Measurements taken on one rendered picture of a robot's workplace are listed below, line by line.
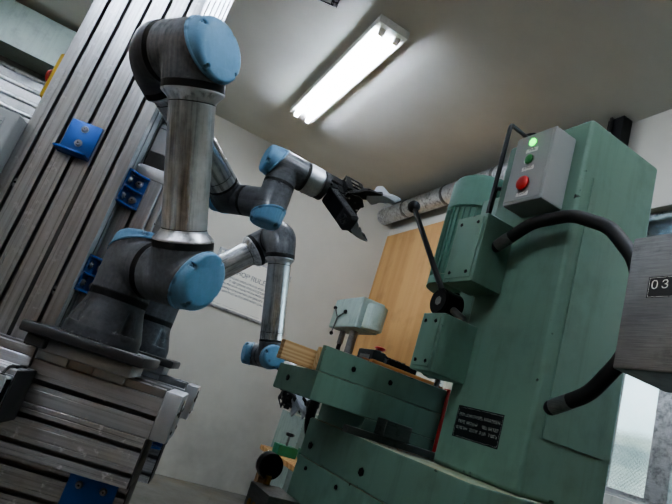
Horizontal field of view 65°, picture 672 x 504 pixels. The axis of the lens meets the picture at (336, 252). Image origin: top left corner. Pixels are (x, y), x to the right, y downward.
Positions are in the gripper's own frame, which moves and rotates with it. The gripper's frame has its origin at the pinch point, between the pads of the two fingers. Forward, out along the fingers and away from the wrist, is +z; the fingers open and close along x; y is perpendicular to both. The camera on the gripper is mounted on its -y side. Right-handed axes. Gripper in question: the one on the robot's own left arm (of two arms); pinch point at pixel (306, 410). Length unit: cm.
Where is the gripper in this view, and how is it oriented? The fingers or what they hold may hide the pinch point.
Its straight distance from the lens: 162.6
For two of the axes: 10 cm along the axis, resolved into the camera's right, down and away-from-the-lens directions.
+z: 2.5, 3.8, -8.9
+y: -5.0, 8.4, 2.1
